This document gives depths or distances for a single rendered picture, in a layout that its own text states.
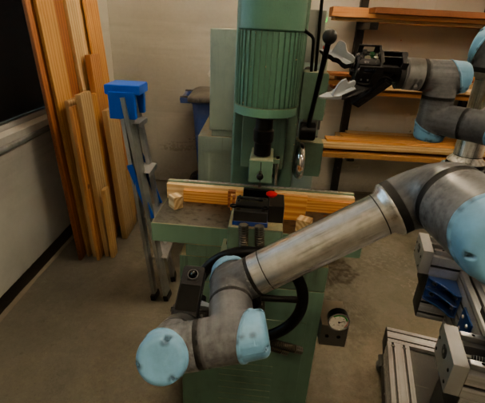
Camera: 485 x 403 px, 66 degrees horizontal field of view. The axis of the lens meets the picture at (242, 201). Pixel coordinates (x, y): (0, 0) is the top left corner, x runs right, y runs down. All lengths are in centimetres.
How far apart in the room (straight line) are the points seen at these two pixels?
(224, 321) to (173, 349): 8
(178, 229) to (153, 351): 57
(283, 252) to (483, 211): 30
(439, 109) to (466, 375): 61
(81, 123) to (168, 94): 138
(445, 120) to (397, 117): 272
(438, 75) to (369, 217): 48
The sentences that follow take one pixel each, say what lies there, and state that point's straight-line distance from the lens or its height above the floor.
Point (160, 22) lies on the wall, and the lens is 353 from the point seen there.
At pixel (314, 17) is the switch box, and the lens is 137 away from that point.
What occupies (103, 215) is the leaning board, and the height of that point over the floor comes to 29.
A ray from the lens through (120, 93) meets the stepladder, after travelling 182.
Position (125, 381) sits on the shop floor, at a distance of 188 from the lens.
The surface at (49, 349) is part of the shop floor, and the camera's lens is 211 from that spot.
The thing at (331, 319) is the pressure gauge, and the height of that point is 67.
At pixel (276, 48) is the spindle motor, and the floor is 137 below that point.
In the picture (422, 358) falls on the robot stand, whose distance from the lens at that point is 185.
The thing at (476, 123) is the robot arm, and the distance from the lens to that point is 101.
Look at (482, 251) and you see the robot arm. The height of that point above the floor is 119.
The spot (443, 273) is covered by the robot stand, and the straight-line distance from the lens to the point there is 145.
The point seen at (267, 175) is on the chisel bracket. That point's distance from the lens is 111.
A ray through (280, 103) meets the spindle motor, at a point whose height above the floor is 124.
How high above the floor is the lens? 142
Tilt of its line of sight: 25 degrees down
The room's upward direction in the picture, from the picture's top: 3 degrees clockwise
